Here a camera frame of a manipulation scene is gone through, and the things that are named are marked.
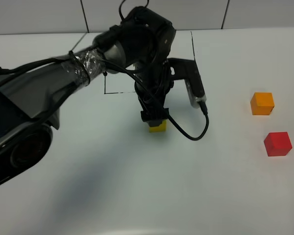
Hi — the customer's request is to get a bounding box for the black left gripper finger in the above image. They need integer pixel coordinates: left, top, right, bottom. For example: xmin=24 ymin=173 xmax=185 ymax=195
xmin=141 ymin=108 xmax=168 ymax=127

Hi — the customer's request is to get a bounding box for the yellow block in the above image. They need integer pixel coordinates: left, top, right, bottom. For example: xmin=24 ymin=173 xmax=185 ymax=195
xmin=149 ymin=120 xmax=167 ymax=133

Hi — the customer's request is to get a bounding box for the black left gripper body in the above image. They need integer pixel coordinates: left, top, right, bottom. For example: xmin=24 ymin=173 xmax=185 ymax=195
xmin=134 ymin=58 xmax=173 ymax=115

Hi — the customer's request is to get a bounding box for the orange block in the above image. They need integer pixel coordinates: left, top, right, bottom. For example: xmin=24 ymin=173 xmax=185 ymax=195
xmin=250 ymin=92 xmax=275 ymax=116

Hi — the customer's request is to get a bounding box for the red block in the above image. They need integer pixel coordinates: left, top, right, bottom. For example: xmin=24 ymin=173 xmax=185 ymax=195
xmin=264 ymin=132 xmax=293 ymax=157

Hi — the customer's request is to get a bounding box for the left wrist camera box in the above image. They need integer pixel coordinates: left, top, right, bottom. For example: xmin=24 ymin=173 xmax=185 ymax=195
xmin=168 ymin=58 xmax=208 ymax=114

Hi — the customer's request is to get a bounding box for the black left camera cable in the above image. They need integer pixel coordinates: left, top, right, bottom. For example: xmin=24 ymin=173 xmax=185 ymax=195
xmin=98 ymin=56 xmax=210 ymax=141

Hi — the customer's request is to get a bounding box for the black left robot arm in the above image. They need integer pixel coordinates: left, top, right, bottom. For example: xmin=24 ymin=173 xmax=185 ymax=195
xmin=0 ymin=6 xmax=175 ymax=185

